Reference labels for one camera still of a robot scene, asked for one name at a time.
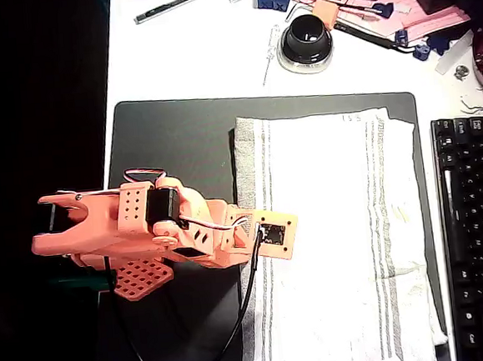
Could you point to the white striped towel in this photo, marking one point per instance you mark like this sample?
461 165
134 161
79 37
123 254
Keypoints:
324 224

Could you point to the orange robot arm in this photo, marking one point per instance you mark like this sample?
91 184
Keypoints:
103 233

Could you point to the dark desk mat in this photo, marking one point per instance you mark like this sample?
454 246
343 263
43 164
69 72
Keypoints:
171 144

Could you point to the clear thin screwdriver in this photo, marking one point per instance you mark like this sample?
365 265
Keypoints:
271 48

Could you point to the black dome on white base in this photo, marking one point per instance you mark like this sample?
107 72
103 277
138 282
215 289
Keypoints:
306 46

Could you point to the metal allen key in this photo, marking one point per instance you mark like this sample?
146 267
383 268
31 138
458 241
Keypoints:
295 10

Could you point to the black pen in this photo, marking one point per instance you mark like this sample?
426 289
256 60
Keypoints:
364 35

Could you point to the orange block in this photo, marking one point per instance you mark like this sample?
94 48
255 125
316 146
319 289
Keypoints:
325 14

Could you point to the black keyboard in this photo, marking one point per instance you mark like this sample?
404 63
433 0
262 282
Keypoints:
480 233

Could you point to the small metal piece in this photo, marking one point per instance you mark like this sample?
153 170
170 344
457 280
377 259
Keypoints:
461 72

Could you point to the dark blue printed part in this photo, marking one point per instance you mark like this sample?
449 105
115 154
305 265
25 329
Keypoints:
439 43

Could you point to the clear plastic strip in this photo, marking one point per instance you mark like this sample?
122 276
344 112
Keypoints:
453 53

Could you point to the pink paper stack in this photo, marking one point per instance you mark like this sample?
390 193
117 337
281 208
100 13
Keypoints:
420 11

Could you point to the orange camera mount plate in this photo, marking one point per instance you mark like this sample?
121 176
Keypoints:
290 243

